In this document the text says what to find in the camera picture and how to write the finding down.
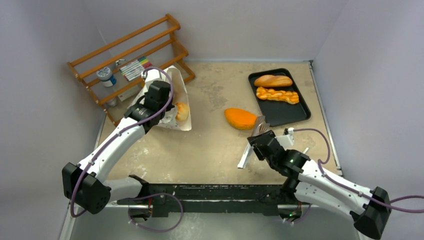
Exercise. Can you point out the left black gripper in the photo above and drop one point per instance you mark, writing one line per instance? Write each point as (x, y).
(171, 106)

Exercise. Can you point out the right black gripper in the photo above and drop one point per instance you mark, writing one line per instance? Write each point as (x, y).
(260, 141)

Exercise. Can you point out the patterned white paper bag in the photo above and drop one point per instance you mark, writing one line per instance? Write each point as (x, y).
(172, 76)

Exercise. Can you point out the black plastic tray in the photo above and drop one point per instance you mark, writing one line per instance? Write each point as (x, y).
(281, 104)

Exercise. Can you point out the braided fake bread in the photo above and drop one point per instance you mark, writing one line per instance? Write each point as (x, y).
(269, 94)

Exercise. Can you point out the round fake bread roll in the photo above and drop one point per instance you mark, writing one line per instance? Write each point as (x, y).
(240, 119)

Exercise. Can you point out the long fake bread loaf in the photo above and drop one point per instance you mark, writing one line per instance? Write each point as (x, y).
(273, 81)

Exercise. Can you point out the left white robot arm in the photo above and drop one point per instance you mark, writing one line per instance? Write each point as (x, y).
(97, 165)

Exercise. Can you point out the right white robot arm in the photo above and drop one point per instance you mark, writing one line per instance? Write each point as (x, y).
(309, 182)

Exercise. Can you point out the seeded fake bread bun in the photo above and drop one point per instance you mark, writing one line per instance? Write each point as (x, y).
(183, 111)

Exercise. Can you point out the small white box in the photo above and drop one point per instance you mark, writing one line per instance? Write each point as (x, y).
(125, 95)

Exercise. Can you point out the pack of coloured markers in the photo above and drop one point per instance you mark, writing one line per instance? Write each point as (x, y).
(135, 68)

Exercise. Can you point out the orange wooden rack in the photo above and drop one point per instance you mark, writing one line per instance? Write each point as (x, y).
(145, 48)

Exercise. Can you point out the blue lid jar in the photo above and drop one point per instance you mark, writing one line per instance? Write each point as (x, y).
(106, 76)

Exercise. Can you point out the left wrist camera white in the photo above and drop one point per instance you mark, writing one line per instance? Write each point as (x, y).
(151, 76)

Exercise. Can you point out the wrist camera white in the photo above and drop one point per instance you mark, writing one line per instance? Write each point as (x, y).
(287, 139)
(151, 76)

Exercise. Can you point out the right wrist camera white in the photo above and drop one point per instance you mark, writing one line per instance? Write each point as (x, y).
(287, 139)

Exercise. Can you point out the aluminium frame rail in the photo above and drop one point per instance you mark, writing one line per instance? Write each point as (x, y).
(94, 196)

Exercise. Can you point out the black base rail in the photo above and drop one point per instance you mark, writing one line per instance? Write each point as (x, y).
(160, 199)

